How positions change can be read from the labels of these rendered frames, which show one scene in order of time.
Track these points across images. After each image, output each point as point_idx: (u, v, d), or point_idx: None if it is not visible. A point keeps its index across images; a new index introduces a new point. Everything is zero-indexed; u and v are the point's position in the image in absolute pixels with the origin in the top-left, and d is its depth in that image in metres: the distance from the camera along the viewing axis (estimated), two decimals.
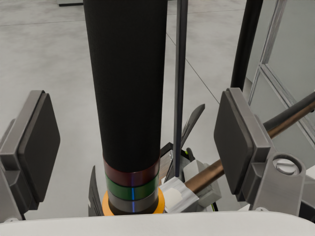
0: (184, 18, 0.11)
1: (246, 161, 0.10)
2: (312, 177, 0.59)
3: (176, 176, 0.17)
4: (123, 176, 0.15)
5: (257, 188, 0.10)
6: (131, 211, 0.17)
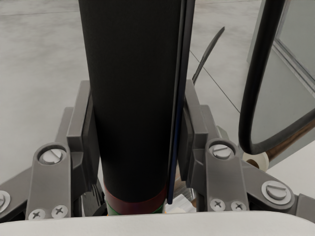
0: (187, 35, 0.10)
1: (188, 147, 0.11)
2: None
3: (168, 203, 0.16)
4: (127, 206, 0.14)
5: (197, 173, 0.11)
6: None
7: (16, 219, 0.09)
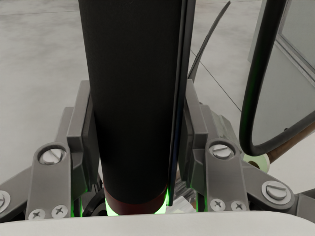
0: (188, 34, 0.09)
1: (188, 147, 0.11)
2: None
3: (168, 204, 0.15)
4: (127, 208, 0.14)
5: (197, 173, 0.11)
6: None
7: (16, 219, 0.09)
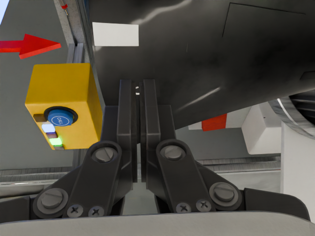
0: None
1: (142, 148, 0.11)
2: None
3: None
4: None
5: (150, 174, 0.10)
6: None
7: (69, 221, 0.09)
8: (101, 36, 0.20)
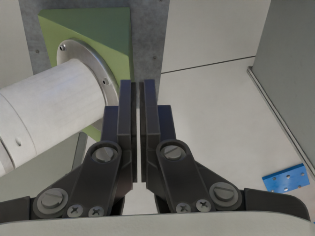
0: None
1: (142, 148, 0.11)
2: None
3: None
4: None
5: (150, 174, 0.10)
6: None
7: (69, 221, 0.09)
8: None
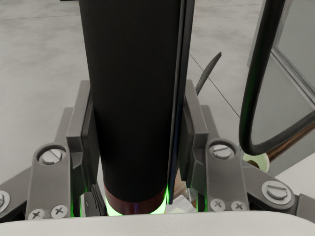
0: (187, 34, 0.10)
1: (188, 147, 0.11)
2: None
3: (168, 202, 0.16)
4: (126, 206, 0.14)
5: (197, 173, 0.11)
6: None
7: (15, 219, 0.09)
8: None
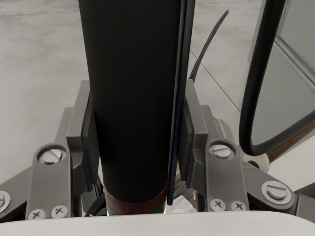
0: (187, 34, 0.09)
1: (188, 147, 0.11)
2: None
3: (168, 203, 0.15)
4: (127, 207, 0.14)
5: (197, 173, 0.11)
6: None
7: (16, 219, 0.09)
8: None
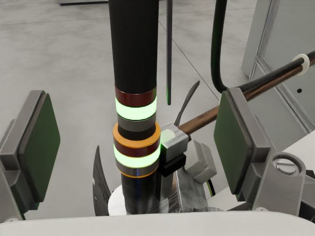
0: None
1: (246, 161, 0.10)
2: (299, 149, 0.65)
3: (168, 103, 0.23)
4: (130, 98, 0.22)
5: (257, 188, 0.10)
6: (135, 130, 0.24)
7: None
8: None
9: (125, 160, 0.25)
